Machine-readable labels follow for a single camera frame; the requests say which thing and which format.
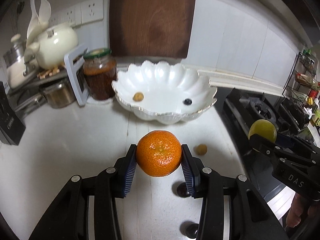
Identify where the green yellow plum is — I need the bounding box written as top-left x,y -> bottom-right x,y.
248,119 -> 277,142

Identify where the tan longan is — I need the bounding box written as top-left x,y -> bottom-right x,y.
195,144 -> 208,155
132,92 -> 144,102

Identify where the dark purple plum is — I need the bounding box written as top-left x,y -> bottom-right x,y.
176,182 -> 191,198

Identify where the orange tangerine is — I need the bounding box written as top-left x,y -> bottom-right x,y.
136,130 -> 182,177

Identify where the right human hand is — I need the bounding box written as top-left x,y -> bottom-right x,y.
286,193 -> 319,228

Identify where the black gas stove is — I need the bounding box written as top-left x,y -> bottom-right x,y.
215,88 -> 319,202

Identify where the blueberry in bowl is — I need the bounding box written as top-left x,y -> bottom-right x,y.
183,98 -> 193,106

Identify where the black knife block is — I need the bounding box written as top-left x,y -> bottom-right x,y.
0,81 -> 25,146

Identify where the white scalloped fruit bowl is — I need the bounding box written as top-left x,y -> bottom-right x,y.
112,61 -> 217,125

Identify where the white rack end panel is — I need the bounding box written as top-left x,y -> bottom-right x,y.
64,43 -> 89,107

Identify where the steel pot lower shelf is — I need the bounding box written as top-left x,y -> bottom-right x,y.
39,77 -> 76,109

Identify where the tan longan in bowl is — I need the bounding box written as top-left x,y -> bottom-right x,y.
132,92 -> 144,102

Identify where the glass jar green lid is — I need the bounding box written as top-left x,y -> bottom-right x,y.
82,48 -> 117,101

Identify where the steel lidded pot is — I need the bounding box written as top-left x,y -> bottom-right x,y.
3,34 -> 39,89

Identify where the dark wooden cutting board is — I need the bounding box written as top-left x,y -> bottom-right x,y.
109,0 -> 195,59

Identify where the cream ceramic teapot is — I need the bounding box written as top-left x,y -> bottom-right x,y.
24,22 -> 78,70

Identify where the white rice spoon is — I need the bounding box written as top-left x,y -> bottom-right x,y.
39,0 -> 52,29

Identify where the black wire spice rack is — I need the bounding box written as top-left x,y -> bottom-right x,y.
282,49 -> 320,128

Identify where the white wall socket panel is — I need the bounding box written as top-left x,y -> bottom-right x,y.
49,0 -> 104,27

